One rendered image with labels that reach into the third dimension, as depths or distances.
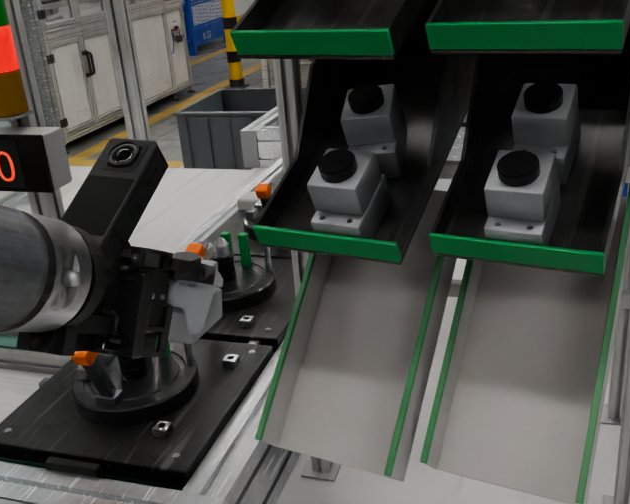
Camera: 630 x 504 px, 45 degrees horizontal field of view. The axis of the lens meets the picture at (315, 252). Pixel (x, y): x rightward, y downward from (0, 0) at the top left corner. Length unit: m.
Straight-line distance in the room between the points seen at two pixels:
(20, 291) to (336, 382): 0.36
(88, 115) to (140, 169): 5.78
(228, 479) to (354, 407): 0.14
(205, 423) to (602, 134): 0.48
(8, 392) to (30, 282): 0.62
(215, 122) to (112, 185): 2.26
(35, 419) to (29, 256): 0.46
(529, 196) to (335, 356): 0.27
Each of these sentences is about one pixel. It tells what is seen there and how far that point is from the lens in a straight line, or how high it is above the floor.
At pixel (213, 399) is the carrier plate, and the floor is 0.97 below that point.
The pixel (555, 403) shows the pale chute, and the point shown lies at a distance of 0.70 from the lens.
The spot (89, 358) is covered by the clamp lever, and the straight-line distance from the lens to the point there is 0.79.
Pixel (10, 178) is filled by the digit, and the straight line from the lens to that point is 0.99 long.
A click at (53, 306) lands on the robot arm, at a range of 0.48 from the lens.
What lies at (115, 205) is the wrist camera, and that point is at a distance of 0.55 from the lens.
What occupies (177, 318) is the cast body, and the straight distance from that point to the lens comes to 0.68.
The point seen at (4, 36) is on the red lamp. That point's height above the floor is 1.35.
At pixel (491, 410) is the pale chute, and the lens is 0.70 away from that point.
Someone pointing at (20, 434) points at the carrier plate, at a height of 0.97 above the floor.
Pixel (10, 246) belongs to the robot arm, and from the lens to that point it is 0.44.
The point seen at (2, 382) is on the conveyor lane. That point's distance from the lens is 1.10.
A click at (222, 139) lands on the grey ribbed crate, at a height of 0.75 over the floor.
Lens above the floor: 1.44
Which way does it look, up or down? 23 degrees down
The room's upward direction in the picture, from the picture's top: 5 degrees counter-clockwise
